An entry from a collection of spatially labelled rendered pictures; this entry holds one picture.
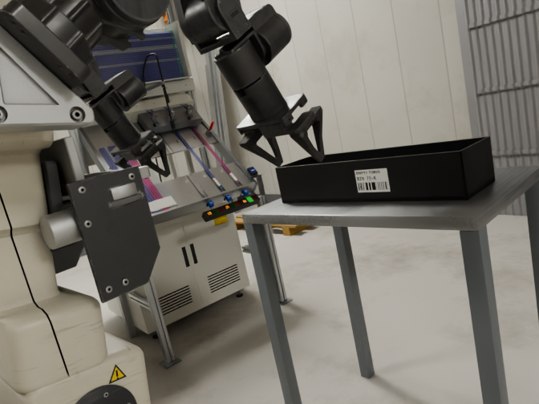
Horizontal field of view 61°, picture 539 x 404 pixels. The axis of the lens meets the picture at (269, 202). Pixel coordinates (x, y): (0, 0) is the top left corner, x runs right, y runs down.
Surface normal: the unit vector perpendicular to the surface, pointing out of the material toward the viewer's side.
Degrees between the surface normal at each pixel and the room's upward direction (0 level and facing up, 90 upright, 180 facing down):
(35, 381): 89
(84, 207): 90
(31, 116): 90
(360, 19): 90
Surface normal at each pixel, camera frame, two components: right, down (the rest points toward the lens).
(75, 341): 0.70, -0.01
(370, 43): -0.77, 0.28
